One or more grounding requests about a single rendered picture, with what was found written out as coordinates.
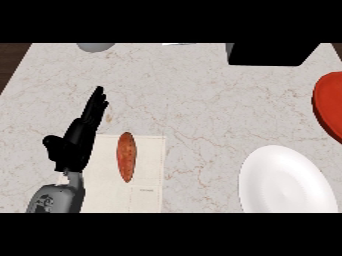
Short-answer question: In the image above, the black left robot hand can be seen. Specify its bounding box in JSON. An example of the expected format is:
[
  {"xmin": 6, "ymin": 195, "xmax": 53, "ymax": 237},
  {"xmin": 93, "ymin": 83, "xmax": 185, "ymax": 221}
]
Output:
[{"xmin": 41, "ymin": 85, "xmax": 111, "ymax": 174}]

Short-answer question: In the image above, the white bowl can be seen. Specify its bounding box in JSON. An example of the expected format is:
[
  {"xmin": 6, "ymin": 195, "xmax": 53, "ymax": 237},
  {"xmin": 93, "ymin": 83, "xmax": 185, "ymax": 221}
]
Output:
[{"xmin": 238, "ymin": 144, "xmax": 340, "ymax": 214}]

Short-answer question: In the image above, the red plate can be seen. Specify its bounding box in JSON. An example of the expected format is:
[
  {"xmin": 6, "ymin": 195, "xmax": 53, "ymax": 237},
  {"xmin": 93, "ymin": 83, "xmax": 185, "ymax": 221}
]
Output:
[{"xmin": 312, "ymin": 71, "xmax": 342, "ymax": 153}]

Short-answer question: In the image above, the orange-brown sweet potato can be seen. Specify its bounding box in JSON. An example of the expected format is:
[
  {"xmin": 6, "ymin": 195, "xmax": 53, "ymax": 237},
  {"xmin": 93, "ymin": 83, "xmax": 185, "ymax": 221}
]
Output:
[{"xmin": 115, "ymin": 131, "xmax": 139, "ymax": 184}]

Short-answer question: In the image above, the cream cloth placemat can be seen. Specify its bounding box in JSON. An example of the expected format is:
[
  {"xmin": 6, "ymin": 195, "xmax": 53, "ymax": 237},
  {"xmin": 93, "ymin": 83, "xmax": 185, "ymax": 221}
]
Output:
[{"xmin": 56, "ymin": 133, "xmax": 168, "ymax": 214}]

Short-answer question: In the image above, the grey round object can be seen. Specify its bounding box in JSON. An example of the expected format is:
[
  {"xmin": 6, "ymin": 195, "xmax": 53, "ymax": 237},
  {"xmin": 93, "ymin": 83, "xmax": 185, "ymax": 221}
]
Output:
[{"xmin": 75, "ymin": 43, "xmax": 118, "ymax": 53}]

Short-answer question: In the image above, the black appliance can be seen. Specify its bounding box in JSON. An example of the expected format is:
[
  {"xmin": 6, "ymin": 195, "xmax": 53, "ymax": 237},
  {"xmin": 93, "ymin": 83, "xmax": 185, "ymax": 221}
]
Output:
[{"xmin": 224, "ymin": 43, "xmax": 322, "ymax": 67}]

